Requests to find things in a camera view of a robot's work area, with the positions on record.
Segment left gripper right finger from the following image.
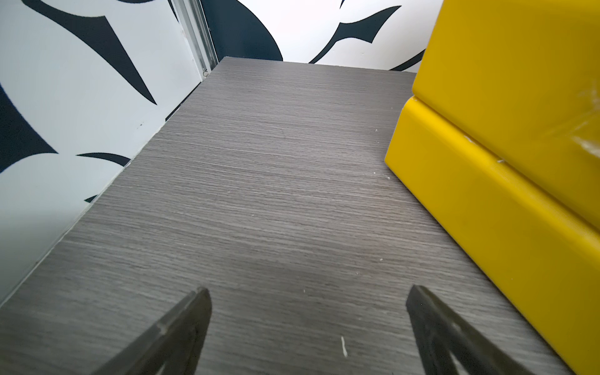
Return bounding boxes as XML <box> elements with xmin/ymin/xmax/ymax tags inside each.
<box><xmin>406</xmin><ymin>285</ymin><xmax>531</xmax><ymax>374</ymax></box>

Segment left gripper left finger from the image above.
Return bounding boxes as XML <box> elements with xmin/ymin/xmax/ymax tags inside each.
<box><xmin>94</xmin><ymin>287</ymin><xmax>213</xmax><ymax>374</ymax></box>

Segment aluminium frame rail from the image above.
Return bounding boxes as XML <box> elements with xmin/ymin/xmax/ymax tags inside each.
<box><xmin>173</xmin><ymin>0</ymin><xmax>219</xmax><ymax>82</ymax></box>

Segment yellow teal drawer cabinet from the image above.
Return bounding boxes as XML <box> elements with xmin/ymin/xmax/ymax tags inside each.
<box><xmin>385</xmin><ymin>1</ymin><xmax>599</xmax><ymax>374</ymax></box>

